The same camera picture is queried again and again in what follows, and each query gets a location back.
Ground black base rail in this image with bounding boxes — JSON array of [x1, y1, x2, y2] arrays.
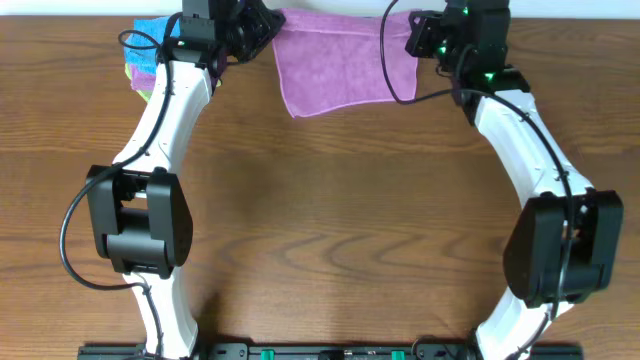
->
[[77, 342, 585, 360]]

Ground pink microfibre cloth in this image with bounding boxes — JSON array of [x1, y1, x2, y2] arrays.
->
[[272, 8, 418, 118]]

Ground blue folded cloth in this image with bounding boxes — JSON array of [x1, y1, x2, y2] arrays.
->
[[124, 16, 169, 73]]

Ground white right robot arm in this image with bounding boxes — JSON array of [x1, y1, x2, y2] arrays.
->
[[406, 0, 624, 359]]

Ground purple folded cloth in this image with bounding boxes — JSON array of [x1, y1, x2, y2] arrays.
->
[[129, 64, 156, 91]]

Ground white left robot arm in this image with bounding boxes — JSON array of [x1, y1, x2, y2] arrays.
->
[[78, 1, 286, 359]]

